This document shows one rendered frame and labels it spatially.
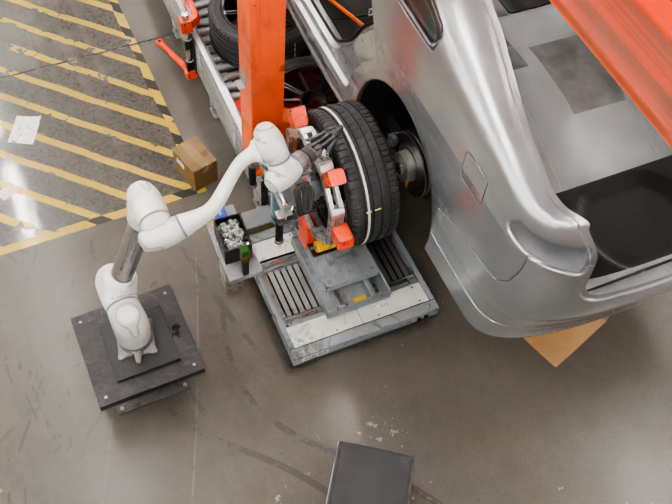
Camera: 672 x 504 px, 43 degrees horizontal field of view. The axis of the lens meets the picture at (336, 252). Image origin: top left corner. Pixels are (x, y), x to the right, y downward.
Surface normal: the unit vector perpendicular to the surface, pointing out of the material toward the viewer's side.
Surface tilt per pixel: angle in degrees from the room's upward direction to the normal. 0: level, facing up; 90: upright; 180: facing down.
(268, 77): 90
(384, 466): 0
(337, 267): 0
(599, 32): 0
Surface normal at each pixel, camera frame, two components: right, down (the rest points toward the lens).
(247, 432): 0.07, -0.55
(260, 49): 0.40, 0.78
